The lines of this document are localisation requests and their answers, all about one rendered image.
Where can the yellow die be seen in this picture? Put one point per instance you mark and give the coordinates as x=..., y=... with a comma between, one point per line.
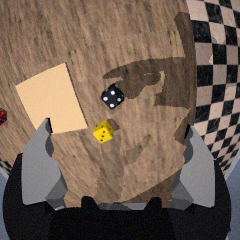
x=103, y=131

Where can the beige flat mat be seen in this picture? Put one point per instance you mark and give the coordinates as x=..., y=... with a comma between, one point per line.
x=51, y=94

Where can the red die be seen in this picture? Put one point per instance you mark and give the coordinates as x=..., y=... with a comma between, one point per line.
x=2, y=117

